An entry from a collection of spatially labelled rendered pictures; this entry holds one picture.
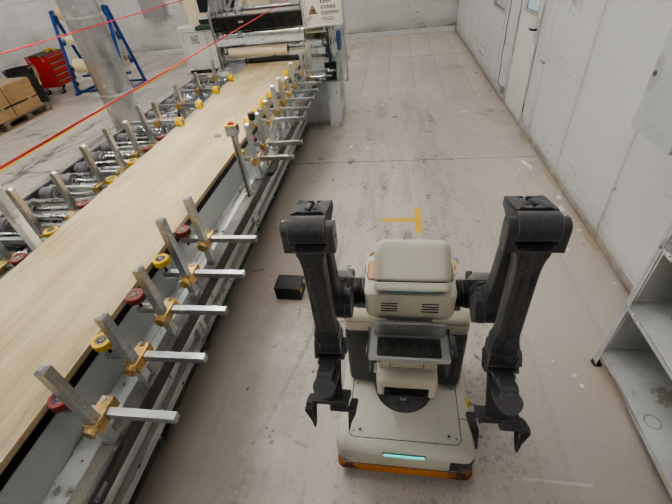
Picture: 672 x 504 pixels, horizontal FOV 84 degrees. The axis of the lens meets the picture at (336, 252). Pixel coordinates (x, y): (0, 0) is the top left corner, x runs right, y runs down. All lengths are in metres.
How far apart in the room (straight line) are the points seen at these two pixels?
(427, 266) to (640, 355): 1.86
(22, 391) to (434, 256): 1.52
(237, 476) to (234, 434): 0.22
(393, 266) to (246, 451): 1.55
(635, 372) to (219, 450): 2.26
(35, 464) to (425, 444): 1.49
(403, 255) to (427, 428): 1.10
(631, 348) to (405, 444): 1.44
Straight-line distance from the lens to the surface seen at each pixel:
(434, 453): 1.93
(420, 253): 1.04
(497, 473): 2.24
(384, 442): 1.92
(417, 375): 1.47
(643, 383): 2.61
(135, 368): 1.74
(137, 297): 1.91
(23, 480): 1.81
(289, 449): 2.26
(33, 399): 1.78
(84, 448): 1.92
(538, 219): 0.76
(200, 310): 1.82
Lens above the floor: 2.04
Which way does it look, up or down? 39 degrees down
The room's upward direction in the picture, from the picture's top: 7 degrees counter-clockwise
